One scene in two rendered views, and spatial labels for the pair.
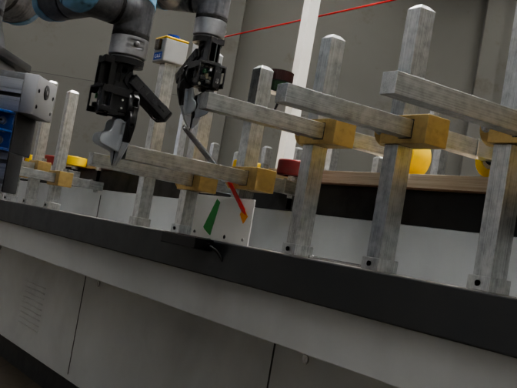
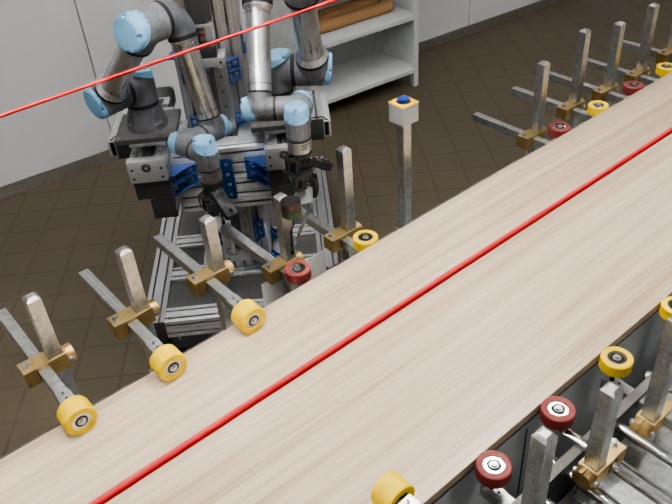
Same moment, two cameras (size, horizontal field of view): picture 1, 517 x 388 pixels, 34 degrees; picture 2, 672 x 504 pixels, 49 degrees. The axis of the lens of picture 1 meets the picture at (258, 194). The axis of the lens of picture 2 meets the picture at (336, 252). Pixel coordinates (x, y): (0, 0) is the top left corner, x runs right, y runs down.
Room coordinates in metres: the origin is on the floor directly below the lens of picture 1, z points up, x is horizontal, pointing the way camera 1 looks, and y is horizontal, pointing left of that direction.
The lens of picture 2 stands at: (1.87, -1.82, 2.27)
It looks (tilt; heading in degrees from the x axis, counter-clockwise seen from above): 37 degrees down; 84
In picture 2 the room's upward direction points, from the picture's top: 5 degrees counter-clockwise
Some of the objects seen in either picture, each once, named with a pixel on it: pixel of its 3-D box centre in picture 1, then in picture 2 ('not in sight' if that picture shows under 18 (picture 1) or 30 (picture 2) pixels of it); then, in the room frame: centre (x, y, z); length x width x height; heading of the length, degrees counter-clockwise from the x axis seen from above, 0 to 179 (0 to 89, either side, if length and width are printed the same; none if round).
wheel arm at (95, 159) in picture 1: (175, 177); (327, 230); (2.05, 0.20, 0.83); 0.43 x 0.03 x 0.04; 122
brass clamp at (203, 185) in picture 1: (195, 181); (343, 236); (2.10, 0.16, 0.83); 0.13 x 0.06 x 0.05; 32
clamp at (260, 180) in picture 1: (250, 179); (284, 266); (1.89, 0.02, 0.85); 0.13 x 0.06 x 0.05; 32
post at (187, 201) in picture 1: (197, 146); (347, 211); (2.12, 0.17, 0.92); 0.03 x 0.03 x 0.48; 32
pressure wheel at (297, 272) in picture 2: (291, 184); (299, 281); (1.93, -0.07, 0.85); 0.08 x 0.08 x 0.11
